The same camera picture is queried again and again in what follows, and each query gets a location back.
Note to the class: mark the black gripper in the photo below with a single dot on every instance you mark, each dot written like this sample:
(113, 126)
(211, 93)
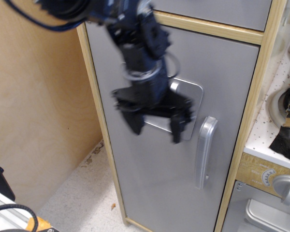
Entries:
(155, 98)

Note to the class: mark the silver fridge door handle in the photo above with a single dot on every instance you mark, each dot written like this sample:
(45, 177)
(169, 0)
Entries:
(206, 135)

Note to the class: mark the grey fridge door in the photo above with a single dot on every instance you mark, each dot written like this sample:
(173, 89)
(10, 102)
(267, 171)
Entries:
(156, 176)

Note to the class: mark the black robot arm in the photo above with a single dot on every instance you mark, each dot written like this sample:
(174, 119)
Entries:
(133, 28)

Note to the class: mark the silver ice dispenser panel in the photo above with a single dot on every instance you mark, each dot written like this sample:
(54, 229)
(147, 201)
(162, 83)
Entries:
(189, 90)

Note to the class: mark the white speckled stove top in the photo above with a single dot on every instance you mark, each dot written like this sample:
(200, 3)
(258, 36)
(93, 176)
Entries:
(269, 120)

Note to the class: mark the grey oven door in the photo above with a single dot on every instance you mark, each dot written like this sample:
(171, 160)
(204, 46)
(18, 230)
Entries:
(235, 218)

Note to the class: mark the grey freezer door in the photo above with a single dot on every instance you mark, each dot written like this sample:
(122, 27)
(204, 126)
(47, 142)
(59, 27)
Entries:
(249, 14)

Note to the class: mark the silver oven knob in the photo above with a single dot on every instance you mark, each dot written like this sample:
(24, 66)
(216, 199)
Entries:
(281, 186)

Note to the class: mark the orange tape scrap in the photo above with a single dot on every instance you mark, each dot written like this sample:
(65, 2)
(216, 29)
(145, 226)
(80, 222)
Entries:
(42, 224)

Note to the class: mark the black box at left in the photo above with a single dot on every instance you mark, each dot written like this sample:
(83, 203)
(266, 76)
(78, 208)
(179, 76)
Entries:
(5, 188)

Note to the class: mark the wooden toy kitchen frame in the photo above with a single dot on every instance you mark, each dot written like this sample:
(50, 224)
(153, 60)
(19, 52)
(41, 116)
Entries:
(265, 40)

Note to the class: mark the silver oven door handle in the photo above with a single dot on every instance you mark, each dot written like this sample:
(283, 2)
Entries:
(266, 217)

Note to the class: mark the aluminium rail base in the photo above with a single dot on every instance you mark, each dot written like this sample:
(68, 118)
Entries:
(14, 217)

